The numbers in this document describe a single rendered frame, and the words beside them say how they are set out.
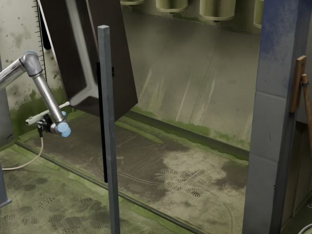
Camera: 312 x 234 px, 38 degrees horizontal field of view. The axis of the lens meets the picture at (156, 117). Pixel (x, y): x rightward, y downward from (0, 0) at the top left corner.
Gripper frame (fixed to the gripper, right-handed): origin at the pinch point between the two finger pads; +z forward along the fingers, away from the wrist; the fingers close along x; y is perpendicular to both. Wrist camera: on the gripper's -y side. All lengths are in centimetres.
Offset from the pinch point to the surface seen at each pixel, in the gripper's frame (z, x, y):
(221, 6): -106, 141, -81
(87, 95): 4, 66, 2
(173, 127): -66, 116, 43
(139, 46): 9, 161, -20
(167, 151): -79, 85, 51
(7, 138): 61, 5, 38
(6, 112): 60, 9, 10
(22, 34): 57, 42, -60
